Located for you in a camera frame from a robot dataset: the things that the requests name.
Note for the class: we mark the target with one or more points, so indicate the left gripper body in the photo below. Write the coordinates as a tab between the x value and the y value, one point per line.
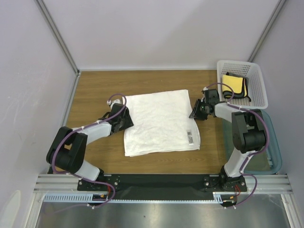
126	121

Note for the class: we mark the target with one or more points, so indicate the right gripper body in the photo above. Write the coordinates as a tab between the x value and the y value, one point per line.
196	110

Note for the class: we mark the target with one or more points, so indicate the dark grey towel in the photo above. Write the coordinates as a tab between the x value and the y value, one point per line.
235	86

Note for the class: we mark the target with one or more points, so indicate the white towel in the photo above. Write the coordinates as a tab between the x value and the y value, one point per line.
162	123

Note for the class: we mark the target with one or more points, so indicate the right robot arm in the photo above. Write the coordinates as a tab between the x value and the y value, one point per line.
250	134

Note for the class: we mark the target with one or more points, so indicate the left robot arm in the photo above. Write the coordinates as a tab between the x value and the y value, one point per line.
68	148

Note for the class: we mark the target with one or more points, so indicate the white perforated plastic basket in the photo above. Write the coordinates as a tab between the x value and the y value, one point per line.
256	86

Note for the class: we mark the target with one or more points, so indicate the clear teal plastic bin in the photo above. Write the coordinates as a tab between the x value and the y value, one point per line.
266	163

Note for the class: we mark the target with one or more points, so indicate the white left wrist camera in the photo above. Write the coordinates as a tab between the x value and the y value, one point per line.
111	103

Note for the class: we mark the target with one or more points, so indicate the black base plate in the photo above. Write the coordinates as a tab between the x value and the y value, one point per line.
171	186

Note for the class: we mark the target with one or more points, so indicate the grey slotted cable duct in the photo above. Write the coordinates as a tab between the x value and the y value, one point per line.
101	198

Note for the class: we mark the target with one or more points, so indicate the aluminium frame rail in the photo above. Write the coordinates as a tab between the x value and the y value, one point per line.
266	184

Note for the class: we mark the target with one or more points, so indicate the right aluminium corner post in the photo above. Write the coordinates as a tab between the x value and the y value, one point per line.
270	23

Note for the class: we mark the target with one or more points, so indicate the aluminium corner post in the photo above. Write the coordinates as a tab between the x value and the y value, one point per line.
56	33
270	23

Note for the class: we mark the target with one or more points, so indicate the left aluminium corner post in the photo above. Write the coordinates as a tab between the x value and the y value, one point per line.
56	33

